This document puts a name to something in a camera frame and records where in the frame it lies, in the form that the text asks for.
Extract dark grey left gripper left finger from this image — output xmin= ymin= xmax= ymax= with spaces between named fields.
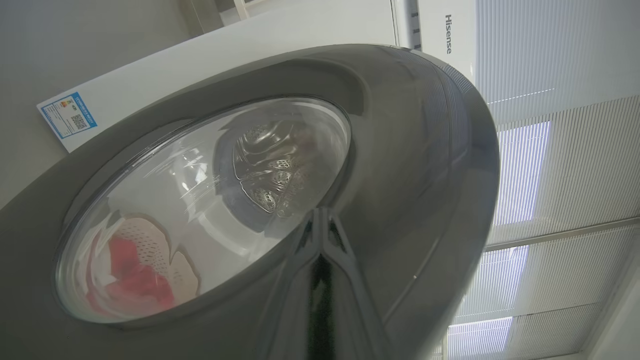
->
xmin=254 ymin=207 xmax=325 ymax=360

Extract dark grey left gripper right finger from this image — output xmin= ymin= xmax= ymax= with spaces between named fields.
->
xmin=320 ymin=207 xmax=398 ymax=360

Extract grey round washing machine door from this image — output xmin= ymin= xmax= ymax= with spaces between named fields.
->
xmin=0 ymin=44 xmax=501 ymax=360

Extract white Hisense washing machine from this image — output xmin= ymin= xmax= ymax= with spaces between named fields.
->
xmin=36 ymin=0 xmax=478 ymax=154

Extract white vertical window blinds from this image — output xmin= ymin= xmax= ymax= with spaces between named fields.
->
xmin=432 ymin=0 xmax=640 ymax=360

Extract blue white energy label sticker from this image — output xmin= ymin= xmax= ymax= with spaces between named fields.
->
xmin=37 ymin=91 xmax=99 ymax=140

